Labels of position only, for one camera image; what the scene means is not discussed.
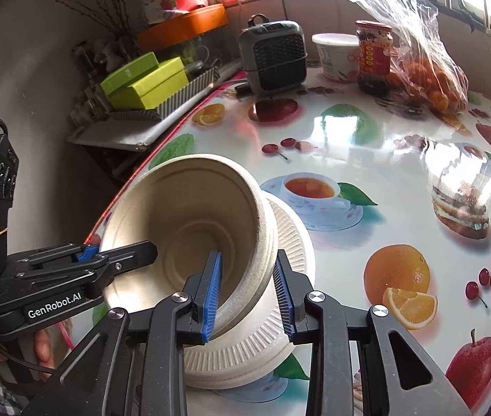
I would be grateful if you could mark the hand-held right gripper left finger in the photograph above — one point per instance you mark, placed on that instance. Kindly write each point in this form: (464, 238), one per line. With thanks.
(213, 294)

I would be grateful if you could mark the white plastic tub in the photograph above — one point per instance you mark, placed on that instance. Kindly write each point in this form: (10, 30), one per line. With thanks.
(340, 58)

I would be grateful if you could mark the clear plastic bag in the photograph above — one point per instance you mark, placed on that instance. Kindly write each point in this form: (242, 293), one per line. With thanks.
(418, 30)

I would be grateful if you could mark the grey small fan heater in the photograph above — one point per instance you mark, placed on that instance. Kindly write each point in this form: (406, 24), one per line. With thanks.
(273, 58)

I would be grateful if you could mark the person's left hand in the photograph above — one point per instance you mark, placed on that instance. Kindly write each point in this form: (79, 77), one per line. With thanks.
(42, 349)

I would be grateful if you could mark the white foam plate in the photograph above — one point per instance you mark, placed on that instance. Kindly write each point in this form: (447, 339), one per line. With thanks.
(228, 381)
(245, 351)

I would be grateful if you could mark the beige paper bowl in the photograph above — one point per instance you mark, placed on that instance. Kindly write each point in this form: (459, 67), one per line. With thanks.
(274, 242)
(184, 225)

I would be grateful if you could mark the striped grey box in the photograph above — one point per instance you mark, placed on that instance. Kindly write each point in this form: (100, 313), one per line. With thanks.
(180, 95)

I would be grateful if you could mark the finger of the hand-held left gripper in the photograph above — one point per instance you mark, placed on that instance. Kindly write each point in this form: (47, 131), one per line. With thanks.
(88, 253)
(132, 253)

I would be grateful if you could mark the food printed tablecloth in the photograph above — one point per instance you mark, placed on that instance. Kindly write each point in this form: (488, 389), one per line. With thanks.
(379, 160)

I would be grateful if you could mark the pile of small oranges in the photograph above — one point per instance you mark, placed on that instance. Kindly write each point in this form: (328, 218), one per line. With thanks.
(431, 83)

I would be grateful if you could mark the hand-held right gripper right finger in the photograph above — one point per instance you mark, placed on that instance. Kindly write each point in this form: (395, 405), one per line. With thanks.
(282, 299)

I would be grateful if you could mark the thick green box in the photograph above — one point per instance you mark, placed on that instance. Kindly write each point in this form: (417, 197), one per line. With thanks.
(154, 89)

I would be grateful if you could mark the dried branches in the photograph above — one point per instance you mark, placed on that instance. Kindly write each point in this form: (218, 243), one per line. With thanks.
(85, 4)

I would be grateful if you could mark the flat green box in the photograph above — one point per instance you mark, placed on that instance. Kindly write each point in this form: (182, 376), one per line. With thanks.
(130, 76)

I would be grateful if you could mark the group of small bottles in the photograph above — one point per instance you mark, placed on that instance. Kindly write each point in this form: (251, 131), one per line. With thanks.
(91, 82)

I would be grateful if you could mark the glass tank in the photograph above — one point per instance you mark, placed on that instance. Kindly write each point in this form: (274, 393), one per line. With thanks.
(193, 54)

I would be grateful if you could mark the orange box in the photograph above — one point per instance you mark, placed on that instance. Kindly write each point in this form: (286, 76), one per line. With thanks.
(184, 24)

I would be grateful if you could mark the grey board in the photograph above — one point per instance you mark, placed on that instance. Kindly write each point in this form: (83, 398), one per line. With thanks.
(119, 134)

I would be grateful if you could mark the glass jar with red label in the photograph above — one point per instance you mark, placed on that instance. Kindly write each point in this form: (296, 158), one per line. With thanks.
(373, 58)

